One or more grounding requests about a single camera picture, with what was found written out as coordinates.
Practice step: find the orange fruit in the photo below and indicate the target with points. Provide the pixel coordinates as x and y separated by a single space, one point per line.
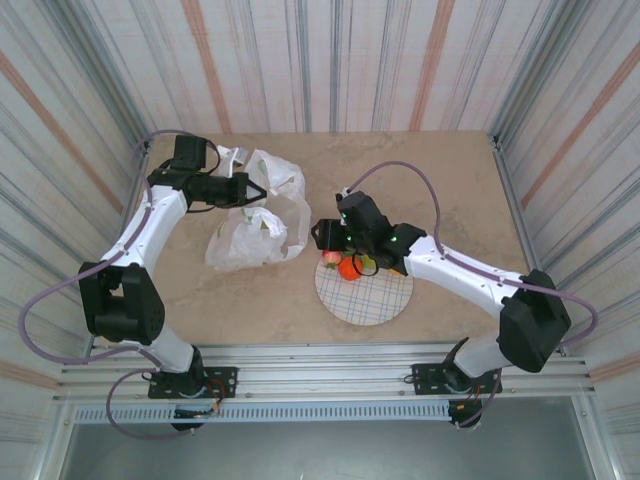
348 270

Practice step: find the green fruit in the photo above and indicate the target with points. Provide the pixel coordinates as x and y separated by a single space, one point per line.
368 260

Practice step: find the pink peach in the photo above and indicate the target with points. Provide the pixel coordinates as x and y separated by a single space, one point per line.
331 258

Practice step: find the white printed plastic bag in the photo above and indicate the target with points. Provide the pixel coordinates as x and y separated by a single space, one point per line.
250 240

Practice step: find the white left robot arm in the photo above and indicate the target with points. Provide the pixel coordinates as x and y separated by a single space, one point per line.
150 220

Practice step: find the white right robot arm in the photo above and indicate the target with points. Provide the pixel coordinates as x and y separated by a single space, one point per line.
450 270

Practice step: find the round checked plate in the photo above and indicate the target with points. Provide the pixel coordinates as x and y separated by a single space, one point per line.
370 300

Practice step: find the small circuit board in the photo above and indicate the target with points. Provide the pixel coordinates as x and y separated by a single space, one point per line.
195 413
460 406

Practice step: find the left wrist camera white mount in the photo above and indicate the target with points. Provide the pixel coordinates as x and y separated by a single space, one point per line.
239 154

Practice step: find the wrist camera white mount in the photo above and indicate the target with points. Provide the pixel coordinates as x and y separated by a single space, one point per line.
342 194
239 154

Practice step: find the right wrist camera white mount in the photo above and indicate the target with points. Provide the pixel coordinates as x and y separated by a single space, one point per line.
342 194

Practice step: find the aluminium rail beam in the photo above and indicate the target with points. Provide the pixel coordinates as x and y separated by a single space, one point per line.
320 370

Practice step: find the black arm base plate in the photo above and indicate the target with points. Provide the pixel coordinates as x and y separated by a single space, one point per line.
225 380
425 377

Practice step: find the aluminium side rail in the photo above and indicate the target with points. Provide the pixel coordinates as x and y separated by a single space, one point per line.
515 200

